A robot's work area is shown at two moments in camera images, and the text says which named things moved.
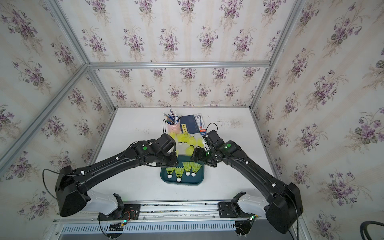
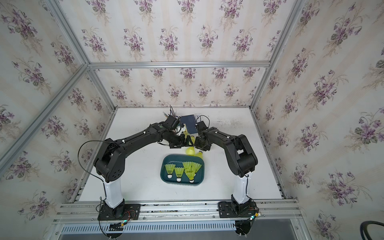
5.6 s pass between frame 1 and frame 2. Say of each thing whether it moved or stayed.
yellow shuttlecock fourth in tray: stayed
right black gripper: moved
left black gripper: moved
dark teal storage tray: stayed
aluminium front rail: stayed
